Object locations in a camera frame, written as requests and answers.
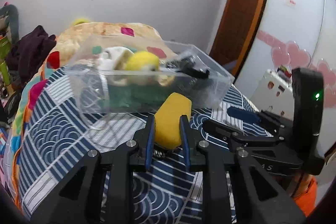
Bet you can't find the yellow plush behind blanket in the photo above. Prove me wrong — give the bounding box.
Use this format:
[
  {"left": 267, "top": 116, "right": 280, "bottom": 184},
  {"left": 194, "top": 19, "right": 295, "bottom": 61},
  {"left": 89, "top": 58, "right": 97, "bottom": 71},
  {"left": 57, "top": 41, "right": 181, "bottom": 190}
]
[{"left": 71, "top": 18, "right": 91, "bottom": 26}]

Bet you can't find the yellow sponge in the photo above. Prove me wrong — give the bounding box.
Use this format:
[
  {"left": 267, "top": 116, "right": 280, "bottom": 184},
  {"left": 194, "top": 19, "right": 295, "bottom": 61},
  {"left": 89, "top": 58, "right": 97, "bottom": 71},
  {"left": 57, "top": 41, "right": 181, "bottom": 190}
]
[{"left": 154, "top": 93, "right": 192, "bottom": 150}]

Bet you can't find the black strap with buckle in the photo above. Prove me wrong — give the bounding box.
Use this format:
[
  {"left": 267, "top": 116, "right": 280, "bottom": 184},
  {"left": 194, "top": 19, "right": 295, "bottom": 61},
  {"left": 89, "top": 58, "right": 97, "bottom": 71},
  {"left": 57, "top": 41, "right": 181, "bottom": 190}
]
[{"left": 159, "top": 54, "right": 211, "bottom": 80}]

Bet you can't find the dark purple garment pile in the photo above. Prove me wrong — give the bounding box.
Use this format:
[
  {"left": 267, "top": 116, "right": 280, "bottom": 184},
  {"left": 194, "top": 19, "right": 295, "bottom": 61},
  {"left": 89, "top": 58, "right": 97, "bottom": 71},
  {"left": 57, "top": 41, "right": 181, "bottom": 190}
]
[{"left": 5, "top": 25, "right": 56, "bottom": 86}]

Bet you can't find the yellow white felt ball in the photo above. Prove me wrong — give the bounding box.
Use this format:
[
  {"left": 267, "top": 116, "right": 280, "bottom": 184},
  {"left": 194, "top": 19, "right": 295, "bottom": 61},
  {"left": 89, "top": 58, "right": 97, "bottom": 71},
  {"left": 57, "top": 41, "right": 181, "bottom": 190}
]
[{"left": 125, "top": 51, "right": 159, "bottom": 71}]

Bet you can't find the blue white patterned bedspread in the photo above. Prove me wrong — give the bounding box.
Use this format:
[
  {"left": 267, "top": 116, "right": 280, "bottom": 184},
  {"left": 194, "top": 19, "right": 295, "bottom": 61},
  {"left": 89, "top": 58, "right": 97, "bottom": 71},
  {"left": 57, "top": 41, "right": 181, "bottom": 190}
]
[{"left": 15, "top": 66, "right": 274, "bottom": 224}]

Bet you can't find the white stickered suitcase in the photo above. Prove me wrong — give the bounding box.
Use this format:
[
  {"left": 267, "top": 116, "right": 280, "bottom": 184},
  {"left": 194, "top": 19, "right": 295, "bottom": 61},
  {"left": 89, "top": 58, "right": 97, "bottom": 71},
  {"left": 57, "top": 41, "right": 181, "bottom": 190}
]
[{"left": 250, "top": 69, "right": 294, "bottom": 120}]

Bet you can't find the green bottle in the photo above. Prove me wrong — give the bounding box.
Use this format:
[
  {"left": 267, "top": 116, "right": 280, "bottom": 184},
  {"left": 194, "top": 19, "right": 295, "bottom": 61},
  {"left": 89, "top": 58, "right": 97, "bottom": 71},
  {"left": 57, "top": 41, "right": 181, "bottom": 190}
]
[{"left": 0, "top": 60, "right": 11, "bottom": 86}]

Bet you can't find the green grey plush toy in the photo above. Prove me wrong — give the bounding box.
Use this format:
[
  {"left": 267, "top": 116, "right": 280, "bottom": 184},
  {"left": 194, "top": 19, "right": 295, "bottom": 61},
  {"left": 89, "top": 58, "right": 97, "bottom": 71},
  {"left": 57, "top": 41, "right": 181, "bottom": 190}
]
[{"left": 1, "top": 5, "right": 19, "bottom": 44}]

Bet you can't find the white sliding wardrobe door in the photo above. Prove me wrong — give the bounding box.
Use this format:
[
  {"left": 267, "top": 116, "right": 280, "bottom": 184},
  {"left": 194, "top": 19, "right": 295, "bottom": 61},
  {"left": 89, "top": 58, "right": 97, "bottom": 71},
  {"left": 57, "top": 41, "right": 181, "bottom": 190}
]
[{"left": 235, "top": 0, "right": 335, "bottom": 152}]

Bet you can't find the colourful patchwork fleece blanket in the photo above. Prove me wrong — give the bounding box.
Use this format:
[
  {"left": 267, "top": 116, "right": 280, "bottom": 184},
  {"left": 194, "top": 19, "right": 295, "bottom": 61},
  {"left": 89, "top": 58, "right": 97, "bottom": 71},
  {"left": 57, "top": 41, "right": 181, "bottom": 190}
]
[{"left": 0, "top": 21, "right": 174, "bottom": 214}]

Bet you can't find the white drawstring cloth pouch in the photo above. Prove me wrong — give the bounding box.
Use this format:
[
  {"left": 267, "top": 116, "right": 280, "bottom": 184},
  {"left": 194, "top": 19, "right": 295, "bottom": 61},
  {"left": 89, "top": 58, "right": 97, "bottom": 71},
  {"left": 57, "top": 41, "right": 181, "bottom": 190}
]
[{"left": 96, "top": 46, "right": 134, "bottom": 86}]

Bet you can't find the green cardboard box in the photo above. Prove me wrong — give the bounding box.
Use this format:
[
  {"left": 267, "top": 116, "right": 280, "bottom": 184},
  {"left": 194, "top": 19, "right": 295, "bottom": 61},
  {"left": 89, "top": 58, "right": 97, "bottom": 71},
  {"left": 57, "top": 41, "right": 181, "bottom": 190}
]
[{"left": 0, "top": 35, "right": 12, "bottom": 63}]

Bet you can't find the orange sleeve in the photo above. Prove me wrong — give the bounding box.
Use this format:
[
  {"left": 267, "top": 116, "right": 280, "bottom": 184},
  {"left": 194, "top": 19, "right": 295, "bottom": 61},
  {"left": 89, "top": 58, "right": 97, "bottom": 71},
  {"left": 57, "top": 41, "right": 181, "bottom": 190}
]
[{"left": 292, "top": 174, "right": 317, "bottom": 217}]

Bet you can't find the clear plastic storage box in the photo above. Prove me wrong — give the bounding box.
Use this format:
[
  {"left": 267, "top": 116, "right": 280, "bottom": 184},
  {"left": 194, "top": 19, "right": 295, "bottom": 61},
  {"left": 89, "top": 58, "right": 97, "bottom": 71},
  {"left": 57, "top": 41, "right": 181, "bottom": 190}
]
[{"left": 64, "top": 35, "right": 234, "bottom": 130}]

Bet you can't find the brown wooden door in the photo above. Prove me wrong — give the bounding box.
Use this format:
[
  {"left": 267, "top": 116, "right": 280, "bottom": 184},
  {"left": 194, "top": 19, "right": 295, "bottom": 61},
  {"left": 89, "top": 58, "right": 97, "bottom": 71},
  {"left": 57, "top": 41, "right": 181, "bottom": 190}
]
[{"left": 210, "top": 0, "right": 263, "bottom": 65}]

